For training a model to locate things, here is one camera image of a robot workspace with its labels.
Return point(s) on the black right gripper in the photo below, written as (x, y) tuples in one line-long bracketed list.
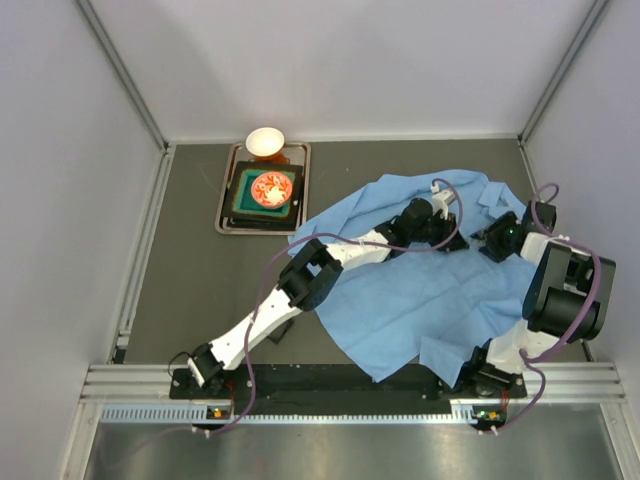
[(490, 240)]

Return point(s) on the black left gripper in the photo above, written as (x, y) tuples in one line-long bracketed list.
[(447, 236)]

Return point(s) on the light blue button shirt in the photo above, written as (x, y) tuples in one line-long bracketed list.
[(437, 306)]

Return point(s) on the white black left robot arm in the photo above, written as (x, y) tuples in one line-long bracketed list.
[(307, 280)]

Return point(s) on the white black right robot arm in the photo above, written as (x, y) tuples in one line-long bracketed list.
[(567, 294)]

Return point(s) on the silver metal tray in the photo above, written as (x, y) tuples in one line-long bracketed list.
[(298, 153)]

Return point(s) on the small black square tray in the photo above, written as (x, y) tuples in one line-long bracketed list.
[(278, 334)]

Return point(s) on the white bowl orange base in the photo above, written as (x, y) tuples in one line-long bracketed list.
[(266, 144)]

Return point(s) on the black green square dish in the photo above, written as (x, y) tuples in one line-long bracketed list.
[(240, 206)]

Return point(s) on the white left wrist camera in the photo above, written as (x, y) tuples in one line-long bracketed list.
[(441, 199)]

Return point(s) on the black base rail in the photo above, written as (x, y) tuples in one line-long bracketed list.
[(337, 388)]

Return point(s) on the white slotted cable duct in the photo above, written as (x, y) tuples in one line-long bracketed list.
[(454, 414)]

